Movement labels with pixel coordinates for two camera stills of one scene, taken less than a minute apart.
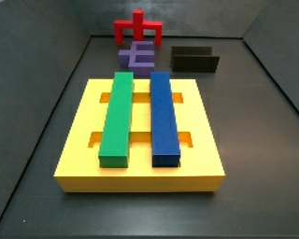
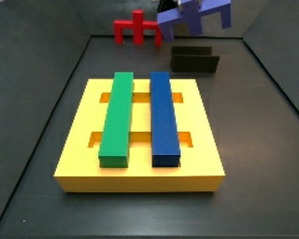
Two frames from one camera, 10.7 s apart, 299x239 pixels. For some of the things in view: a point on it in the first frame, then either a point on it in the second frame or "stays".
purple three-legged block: x=139 y=58 -> x=194 y=9
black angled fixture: x=194 y=60 stays
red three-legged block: x=138 y=25 stays
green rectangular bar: x=115 y=149 stays
